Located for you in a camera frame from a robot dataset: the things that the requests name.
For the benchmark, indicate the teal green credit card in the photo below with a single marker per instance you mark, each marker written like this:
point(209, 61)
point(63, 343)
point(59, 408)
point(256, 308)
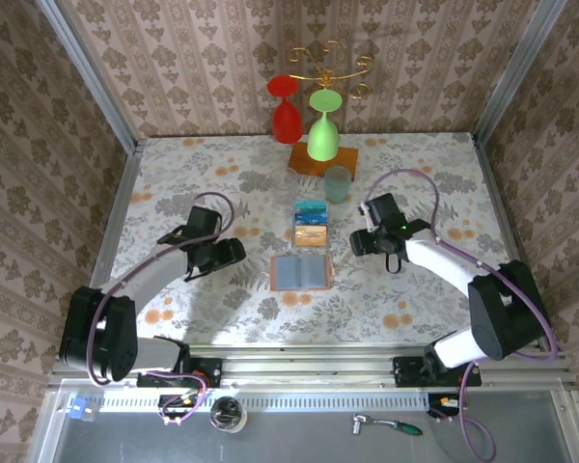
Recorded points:
point(311, 210)

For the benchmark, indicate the teal blue credit card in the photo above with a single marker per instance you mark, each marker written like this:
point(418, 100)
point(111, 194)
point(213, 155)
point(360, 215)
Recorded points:
point(311, 203)

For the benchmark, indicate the pink leather card holder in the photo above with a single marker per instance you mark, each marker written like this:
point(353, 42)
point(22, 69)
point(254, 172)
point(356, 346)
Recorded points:
point(299, 272)

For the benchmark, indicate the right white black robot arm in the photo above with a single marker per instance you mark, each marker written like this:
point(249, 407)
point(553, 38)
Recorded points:
point(444, 260)

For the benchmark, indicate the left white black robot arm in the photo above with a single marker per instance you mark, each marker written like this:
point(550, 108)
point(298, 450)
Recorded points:
point(149, 280)

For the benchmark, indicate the clear acrylic tray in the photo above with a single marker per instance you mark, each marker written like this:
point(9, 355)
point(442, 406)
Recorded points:
point(291, 226)

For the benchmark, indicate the frosted teal tumbler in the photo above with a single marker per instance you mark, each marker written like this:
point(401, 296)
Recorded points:
point(338, 185)

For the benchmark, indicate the floral table cover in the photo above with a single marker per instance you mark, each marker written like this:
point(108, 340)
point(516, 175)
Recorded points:
point(366, 318)

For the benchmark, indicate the clear glass tumbler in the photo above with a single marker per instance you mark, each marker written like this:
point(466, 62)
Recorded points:
point(283, 183)

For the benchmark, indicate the orange wooden rack base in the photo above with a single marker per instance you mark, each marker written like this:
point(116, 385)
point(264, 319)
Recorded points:
point(301, 161)

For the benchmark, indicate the green wine glass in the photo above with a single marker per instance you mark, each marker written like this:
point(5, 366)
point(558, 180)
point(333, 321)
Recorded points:
point(322, 140)

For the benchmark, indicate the red wine glass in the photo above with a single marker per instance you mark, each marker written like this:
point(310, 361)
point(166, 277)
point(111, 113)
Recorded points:
point(287, 123)

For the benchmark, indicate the yellow power connector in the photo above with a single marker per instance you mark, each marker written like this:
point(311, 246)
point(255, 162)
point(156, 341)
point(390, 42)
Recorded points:
point(446, 401)
point(189, 398)

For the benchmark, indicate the round glass jar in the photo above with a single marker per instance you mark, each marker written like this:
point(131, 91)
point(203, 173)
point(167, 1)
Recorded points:
point(228, 415)

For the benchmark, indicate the blue plastic connector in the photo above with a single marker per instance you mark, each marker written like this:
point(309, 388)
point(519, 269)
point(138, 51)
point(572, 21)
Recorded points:
point(77, 407)

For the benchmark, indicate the aluminium table side rail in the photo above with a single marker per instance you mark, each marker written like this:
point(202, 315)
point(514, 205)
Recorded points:
point(499, 202)
point(120, 202)

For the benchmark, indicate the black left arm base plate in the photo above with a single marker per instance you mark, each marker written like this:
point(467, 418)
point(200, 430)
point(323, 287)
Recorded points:
point(207, 371)

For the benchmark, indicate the aluminium mounting rail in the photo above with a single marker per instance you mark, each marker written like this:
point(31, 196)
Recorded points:
point(309, 369)

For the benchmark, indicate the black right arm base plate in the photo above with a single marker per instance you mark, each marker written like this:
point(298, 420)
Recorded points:
point(405, 373)

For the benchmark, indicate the aluminium frame post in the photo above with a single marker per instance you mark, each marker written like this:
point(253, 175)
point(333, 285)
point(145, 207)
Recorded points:
point(90, 72)
point(515, 72)

